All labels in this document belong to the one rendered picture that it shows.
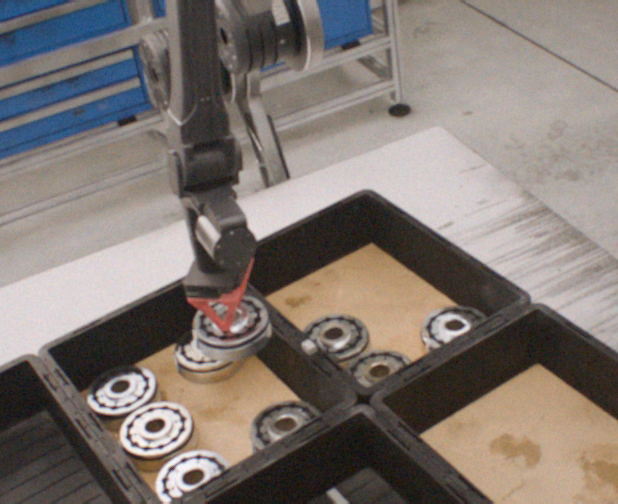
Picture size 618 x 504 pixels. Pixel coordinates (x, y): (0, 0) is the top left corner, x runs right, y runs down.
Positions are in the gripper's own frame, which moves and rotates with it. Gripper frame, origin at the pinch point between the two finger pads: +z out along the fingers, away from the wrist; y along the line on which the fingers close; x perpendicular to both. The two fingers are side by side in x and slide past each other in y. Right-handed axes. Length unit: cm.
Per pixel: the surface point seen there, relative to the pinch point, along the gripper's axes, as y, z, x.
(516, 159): 195, 103, -26
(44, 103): 156, 57, 111
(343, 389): -6.9, 6.3, -16.3
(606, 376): 2, 10, -50
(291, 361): 1.5, 9.8, -7.0
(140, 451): -13.9, 13.2, 11.1
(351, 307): 21.4, 16.8, -11.3
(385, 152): 88, 31, -6
